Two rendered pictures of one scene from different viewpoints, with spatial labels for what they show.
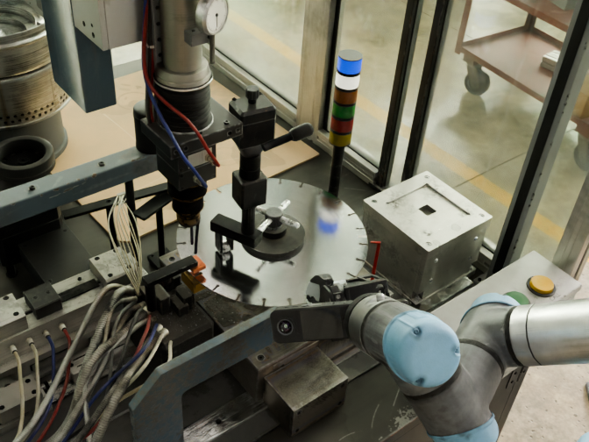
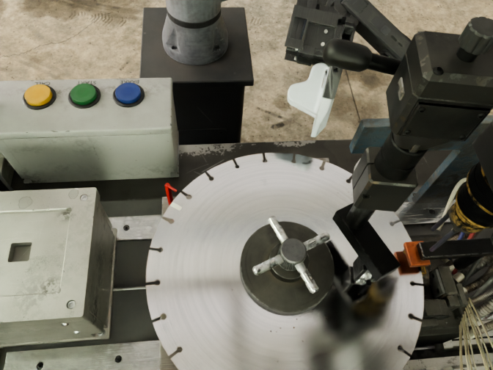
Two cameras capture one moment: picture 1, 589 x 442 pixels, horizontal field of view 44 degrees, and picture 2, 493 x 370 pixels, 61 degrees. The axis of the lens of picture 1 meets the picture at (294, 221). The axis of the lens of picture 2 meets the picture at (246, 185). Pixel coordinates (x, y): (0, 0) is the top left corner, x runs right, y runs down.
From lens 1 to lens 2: 1.18 m
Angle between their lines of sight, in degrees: 77
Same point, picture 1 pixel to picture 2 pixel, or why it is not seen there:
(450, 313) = (153, 117)
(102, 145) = not seen: outside the picture
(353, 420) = not seen: hidden behind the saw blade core
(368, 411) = not seen: hidden behind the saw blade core
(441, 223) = (30, 221)
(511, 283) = (61, 114)
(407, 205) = (35, 274)
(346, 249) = (211, 197)
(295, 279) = (299, 188)
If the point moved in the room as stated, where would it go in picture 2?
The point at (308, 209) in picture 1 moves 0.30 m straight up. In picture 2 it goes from (205, 291) to (192, 131)
